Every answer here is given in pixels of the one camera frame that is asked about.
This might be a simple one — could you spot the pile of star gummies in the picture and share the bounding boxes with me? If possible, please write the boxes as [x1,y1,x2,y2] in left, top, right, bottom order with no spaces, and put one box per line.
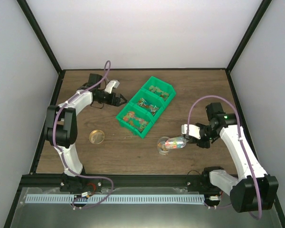
[123,111,149,132]

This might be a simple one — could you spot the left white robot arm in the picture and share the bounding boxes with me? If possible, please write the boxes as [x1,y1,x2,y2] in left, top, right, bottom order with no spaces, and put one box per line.
[44,74,127,192]

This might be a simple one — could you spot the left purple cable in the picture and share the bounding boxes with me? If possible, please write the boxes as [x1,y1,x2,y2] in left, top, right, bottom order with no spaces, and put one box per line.
[52,60,114,209]

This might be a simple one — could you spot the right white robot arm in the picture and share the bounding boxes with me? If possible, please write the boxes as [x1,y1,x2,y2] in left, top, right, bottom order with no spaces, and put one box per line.
[181,102,279,219]

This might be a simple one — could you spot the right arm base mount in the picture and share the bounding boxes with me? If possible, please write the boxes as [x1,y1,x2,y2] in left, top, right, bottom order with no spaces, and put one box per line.
[185,166,224,191]

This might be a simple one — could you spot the pile of lollipops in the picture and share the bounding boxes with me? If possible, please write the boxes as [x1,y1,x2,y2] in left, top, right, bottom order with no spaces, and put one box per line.
[136,97,159,116]

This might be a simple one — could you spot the light blue cable duct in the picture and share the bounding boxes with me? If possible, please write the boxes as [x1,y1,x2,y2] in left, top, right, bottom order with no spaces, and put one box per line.
[25,194,205,205]

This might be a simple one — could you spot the green bin lollipops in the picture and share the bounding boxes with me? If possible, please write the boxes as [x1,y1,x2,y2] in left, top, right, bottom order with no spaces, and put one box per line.
[130,88,166,120]

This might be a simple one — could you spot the black aluminium frame rail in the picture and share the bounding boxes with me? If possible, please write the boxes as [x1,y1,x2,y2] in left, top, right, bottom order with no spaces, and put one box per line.
[19,174,203,192]

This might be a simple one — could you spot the gold jar lid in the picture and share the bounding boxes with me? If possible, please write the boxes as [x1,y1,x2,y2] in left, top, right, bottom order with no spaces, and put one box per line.
[89,129,105,144]

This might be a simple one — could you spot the green bin star gummies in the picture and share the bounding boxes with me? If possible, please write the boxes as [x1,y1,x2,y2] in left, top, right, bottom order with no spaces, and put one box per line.
[116,104,155,139]

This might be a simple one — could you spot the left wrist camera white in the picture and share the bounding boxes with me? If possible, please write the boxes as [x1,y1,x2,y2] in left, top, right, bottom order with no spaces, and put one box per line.
[104,80,120,94]

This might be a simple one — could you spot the pile of popsicle candies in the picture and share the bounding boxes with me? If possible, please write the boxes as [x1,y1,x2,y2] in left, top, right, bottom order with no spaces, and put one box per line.
[149,85,170,101]

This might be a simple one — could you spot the metal scoop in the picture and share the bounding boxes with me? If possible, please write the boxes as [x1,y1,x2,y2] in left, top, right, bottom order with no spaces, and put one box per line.
[165,136,187,150]

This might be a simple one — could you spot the clear plastic jar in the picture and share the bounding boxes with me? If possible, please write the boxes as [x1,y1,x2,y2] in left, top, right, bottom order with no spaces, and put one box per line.
[157,137,170,155]

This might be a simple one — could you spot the green bin popsicle candies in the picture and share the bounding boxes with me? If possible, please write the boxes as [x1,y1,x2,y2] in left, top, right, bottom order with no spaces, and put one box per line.
[142,76,176,108]

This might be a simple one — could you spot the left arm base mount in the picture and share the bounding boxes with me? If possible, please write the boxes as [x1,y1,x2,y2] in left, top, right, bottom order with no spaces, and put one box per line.
[60,174,103,194]

